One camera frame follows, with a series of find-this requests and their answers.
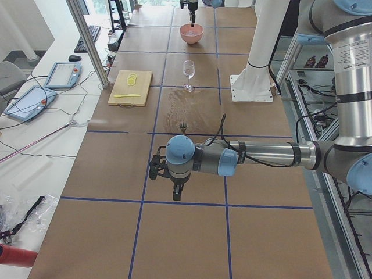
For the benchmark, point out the pink grabber stick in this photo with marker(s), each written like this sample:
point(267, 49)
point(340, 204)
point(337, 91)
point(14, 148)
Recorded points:
point(19, 151)

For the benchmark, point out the lemon slices stack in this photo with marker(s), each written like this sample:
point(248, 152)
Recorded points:
point(131, 79)

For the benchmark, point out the yellow plastic knife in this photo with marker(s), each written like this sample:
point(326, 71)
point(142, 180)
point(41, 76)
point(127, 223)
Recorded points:
point(127, 96)

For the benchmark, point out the clear wine glass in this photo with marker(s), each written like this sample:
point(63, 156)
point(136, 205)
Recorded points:
point(188, 71)

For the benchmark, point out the white camera pillar base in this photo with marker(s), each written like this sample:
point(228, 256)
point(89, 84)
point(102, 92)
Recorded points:
point(253, 83)

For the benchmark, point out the pink bowl of ice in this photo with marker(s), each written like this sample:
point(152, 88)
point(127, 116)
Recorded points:
point(191, 34)

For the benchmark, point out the upper teach pendant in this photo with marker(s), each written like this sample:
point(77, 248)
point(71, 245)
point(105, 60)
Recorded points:
point(63, 75)

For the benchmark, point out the lower teach pendant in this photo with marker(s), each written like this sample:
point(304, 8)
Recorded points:
point(31, 103)

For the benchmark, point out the bamboo cutting board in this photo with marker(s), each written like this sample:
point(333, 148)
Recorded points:
point(141, 87)

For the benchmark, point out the teach pendant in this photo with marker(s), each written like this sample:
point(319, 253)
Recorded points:
point(31, 103)
point(63, 75)

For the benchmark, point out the black computer mouse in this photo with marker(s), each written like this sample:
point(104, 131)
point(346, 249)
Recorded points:
point(74, 58)

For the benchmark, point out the aluminium frame post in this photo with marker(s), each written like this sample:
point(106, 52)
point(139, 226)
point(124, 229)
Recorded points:
point(81, 24)

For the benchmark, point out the red fire extinguisher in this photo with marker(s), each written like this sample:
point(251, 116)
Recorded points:
point(13, 256)

